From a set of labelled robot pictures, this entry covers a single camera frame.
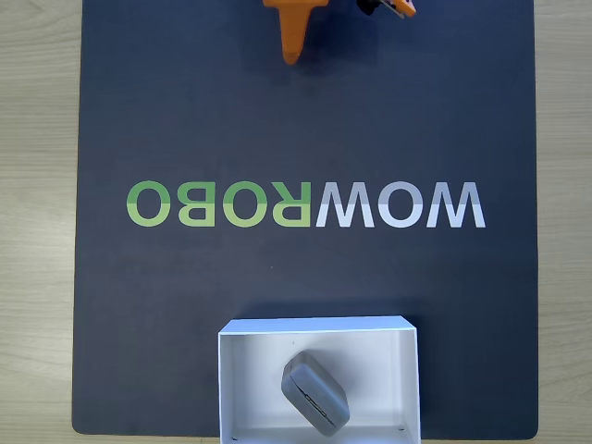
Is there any dark blue WOWROBO mat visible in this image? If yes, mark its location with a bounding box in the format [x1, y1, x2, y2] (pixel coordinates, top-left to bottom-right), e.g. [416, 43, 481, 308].
[71, 0, 540, 438]

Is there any white cardboard box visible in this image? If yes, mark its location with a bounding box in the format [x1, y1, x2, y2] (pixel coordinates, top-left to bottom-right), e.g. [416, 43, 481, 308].
[216, 315, 423, 444]

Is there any grey square USB case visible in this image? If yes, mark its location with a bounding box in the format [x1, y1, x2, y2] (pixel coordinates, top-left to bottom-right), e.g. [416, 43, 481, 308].
[279, 350, 351, 438]

